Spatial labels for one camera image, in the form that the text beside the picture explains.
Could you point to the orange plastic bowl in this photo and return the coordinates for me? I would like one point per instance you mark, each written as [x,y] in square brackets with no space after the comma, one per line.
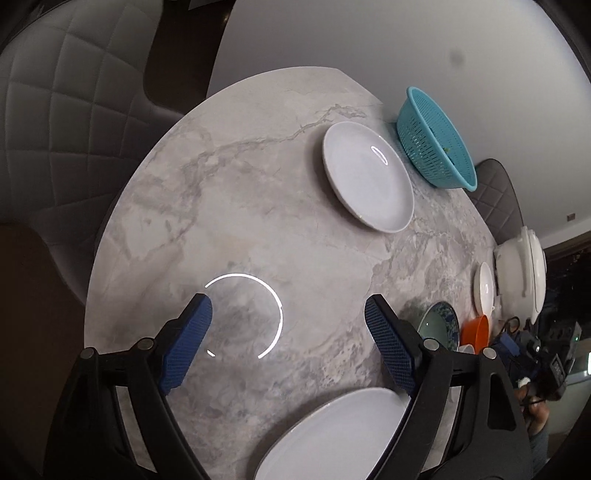
[476,333]

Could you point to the grey quilted chair left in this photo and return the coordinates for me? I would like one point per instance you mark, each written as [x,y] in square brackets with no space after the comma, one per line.
[76,123]

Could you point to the green blue patterned bowl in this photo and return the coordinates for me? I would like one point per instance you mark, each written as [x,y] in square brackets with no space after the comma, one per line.
[440,322]

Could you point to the grey quilted chair back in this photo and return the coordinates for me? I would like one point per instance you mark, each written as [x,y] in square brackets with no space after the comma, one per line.
[496,201]

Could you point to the teal plastic colander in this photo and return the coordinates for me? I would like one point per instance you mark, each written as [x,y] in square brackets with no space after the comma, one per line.
[433,144]

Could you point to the grey quilted chair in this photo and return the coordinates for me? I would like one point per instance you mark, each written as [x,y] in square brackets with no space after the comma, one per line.
[76,123]
[496,201]

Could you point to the right hand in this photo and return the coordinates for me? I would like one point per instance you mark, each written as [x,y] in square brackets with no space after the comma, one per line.
[535,410]

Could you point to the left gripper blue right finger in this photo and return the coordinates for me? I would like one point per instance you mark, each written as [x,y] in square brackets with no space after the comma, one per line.
[388,333]

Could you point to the large white plate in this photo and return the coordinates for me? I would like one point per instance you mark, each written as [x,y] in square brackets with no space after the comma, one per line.
[343,439]

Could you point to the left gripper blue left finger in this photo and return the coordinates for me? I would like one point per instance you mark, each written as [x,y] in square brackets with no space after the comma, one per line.
[180,339]

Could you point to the small white plate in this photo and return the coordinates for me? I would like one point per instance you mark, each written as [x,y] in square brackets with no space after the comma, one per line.
[368,176]

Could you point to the small white bowl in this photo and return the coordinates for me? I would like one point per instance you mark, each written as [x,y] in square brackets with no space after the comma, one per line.
[484,290]

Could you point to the white rice cooker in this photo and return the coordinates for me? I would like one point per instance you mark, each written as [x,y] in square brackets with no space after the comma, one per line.
[521,275]

